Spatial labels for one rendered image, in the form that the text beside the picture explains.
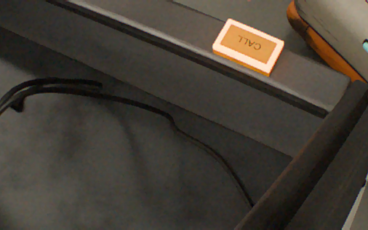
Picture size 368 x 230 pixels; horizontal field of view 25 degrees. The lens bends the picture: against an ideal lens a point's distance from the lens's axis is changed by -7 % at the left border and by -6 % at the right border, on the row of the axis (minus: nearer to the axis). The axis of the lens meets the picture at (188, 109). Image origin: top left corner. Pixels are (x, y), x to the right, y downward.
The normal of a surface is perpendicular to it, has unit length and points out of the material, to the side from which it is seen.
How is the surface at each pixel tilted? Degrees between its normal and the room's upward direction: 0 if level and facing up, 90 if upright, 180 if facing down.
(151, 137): 0
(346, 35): 90
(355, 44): 90
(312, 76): 0
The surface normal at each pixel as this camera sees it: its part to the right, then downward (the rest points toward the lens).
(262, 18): -0.07, -0.44
